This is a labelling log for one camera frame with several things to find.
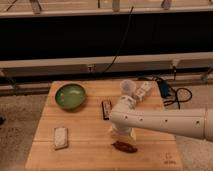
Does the green ceramic bowl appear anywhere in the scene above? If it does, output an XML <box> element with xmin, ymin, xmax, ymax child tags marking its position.
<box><xmin>55</xmin><ymin>83</ymin><xmax>86</xmax><ymax>110</ymax></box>

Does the black hanging cable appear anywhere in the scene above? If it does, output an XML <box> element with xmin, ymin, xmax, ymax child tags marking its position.
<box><xmin>101</xmin><ymin>5</ymin><xmax>136</xmax><ymax>74</ymax></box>

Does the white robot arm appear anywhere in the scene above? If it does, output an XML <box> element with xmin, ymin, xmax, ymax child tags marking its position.
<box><xmin>109</xmin><ymin>95</ymin><xmax>213</xmax><ymax>142</ymax></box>

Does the white squeeze bottle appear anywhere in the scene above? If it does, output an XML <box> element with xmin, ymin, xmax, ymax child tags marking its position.
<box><xmin>133</xmin><ymin>81</ymin><xmax>152</xmax><ymax>102</ymax></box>

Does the clear plastic cup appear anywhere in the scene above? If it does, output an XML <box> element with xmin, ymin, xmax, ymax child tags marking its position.
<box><xmin>120</xmin><ymin>79</ymin><xmax>136</xmax><ymax>96</ymax></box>

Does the blue power adapter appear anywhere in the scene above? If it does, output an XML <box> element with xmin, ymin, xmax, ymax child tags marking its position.
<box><xmin>157</xmin><ymin>81</ymin><xmax>170</xmax><ymax>98</ymax></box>

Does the brown chocolate bar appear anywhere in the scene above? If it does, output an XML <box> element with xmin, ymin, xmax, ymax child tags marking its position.
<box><xmin>101</xmin><ymin>100</ymin><xmax>112</xmax><ymax>120</ymax></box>

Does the black floor cable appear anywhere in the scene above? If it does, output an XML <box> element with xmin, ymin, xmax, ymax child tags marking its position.
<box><xmin>163</xmin><ymin>87</ymin><xmax>193</xmax><ymax>112</ymax></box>

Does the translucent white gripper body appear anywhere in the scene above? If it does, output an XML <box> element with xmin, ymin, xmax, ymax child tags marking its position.
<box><xmin>109</xmin><ymin>130</ymin><xmax>137</xmax><ymax>144</ymax></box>

